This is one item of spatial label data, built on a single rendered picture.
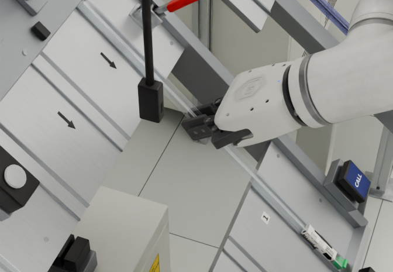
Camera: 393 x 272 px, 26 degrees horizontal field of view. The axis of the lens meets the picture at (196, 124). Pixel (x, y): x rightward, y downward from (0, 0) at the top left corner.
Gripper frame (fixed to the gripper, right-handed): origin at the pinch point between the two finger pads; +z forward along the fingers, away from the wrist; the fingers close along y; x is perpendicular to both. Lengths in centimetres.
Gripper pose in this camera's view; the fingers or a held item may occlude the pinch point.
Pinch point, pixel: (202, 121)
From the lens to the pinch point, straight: 108.7
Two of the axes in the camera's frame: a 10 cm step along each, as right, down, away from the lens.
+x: 5.4, 7.2, 4.2
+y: -3.6, 6.6, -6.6
